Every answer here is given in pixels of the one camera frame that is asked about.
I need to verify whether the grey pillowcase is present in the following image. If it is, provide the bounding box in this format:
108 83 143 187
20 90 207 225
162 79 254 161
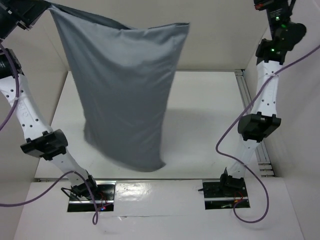
49 3 190 172

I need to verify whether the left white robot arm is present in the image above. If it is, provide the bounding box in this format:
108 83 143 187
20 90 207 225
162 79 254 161
0 0 99 200

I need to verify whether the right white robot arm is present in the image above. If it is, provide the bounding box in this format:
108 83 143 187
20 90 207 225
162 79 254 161
218 0 307 196

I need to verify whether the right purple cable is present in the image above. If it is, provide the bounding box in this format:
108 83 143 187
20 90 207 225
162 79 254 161
216 44 320 224

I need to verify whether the purple cable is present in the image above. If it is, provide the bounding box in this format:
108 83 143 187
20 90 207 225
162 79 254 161
0 43 100 225
216 44 320 224

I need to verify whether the aluminium frame rail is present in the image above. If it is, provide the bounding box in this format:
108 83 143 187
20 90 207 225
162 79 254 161
235 69 275 177

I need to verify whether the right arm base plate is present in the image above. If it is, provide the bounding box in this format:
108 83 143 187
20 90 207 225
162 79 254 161
198 181 250 210

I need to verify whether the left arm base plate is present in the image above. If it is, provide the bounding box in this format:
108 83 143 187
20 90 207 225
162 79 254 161
63 180 116 213

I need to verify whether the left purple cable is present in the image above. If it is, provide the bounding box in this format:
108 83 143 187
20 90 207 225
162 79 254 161
0 43 100 225

